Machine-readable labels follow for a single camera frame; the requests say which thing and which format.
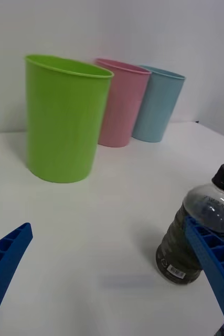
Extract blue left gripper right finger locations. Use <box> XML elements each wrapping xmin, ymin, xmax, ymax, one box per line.
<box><xmin>184</xmin><ymin>215</ymin><xmax>224</xmax><ymax>336</ymax></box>

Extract clear bottle with black cap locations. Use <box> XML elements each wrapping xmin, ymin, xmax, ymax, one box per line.
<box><xmin>155</xmin><ymin>163</ymin><xmax>224</xmax><ymax>285</ymax></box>

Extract green plastic bin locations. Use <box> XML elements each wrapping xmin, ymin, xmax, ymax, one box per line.
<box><xmin>24</xmin><ymin>54</ymin><xmax>115</xmax><ymax>184</ymax></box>

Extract pale blue plastic bin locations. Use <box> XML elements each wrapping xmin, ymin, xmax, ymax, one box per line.
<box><xmin>131</xmin><ymin>65</ymin><xmax>187</xmax><ymax>143</ymax></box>

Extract pink plastic bin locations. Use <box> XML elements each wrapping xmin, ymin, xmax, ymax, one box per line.
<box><xmin>94</xmin><ymin>58</ymin><xmax>152</xmax><ymax>148</ymax></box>

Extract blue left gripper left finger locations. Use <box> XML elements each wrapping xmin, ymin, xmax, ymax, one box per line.
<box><xmin>0</xmin><ymin>222</ymin><xmax>34</xmax><ymax>336</ymax></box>

